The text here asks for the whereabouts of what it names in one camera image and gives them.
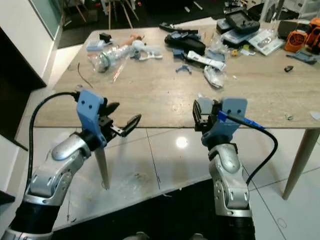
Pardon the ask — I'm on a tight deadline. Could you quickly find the thin black wire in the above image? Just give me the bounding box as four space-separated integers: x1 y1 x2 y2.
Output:
77 62 93 88

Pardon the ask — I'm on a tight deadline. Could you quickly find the large black floor mat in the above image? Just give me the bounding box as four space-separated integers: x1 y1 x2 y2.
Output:
65 177 218 240

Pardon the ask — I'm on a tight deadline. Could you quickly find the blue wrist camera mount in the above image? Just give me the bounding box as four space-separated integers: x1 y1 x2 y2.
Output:
202 97 249 148
77 89 107 151

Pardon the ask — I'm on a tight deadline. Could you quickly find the crumpled clear plastic bag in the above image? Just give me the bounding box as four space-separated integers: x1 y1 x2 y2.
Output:
202 65 226 90

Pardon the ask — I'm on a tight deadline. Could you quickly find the clear plastic wrap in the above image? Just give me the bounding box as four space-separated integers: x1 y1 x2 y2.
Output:
110 172 146 196

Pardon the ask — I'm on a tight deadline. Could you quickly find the black cabinet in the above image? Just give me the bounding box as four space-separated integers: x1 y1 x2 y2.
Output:
0 30 31 151

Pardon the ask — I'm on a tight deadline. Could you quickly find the clear bag with silver part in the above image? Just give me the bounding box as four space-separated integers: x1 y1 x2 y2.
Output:
90 45 133 73

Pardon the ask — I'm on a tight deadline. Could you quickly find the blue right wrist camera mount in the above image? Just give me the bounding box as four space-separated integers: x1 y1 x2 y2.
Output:
202 97 249 148

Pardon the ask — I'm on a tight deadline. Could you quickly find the long black bar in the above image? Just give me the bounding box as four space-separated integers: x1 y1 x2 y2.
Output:
160 22 201 35

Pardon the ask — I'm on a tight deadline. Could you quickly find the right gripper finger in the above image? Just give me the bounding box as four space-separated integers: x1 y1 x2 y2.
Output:
193 99 205 132
197 97 215 117

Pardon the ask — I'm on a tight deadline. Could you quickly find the white plastic shelf unit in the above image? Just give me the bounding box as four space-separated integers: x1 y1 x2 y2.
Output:
270 0 320 23

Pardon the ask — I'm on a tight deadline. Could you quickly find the dark blue flat part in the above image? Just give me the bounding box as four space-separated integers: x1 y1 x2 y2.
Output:
287 50 318 65

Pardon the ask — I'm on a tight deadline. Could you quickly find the blue plastic clip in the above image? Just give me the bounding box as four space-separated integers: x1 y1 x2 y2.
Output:
175 64 193 75

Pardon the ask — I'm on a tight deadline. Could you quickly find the white blue handheld tool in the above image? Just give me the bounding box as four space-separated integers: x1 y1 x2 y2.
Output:
130 40 163 62

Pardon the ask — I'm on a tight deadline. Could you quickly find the white printed booklet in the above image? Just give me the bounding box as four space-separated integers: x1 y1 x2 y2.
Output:
247 29 286 56

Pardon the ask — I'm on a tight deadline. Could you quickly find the wooden leg chair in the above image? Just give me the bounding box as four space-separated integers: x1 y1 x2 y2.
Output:
100 0 138 28

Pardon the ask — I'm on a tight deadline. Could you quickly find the glass window pane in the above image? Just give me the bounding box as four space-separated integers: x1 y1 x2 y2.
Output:
30 0 63 38

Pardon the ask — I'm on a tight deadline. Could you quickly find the small blue white box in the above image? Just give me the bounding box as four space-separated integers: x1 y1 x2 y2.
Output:
86 41 106 52

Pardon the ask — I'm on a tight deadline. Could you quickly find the black handheld console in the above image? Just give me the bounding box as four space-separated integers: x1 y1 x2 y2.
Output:
224 9 261 35

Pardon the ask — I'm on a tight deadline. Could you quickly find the white blue packet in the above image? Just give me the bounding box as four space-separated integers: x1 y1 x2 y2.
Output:
187 50 226 71

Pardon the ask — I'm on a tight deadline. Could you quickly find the beige wooden table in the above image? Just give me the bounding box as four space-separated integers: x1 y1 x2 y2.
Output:
35 17 320 201

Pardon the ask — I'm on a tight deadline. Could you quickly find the black pouch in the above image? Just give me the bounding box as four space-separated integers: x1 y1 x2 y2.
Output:
164 32 206 56

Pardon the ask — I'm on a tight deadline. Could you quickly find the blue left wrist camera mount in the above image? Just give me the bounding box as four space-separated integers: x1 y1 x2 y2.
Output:
77 89 107 151

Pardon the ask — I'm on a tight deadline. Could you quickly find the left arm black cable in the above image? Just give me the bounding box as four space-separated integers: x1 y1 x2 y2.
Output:
26 91 83 168

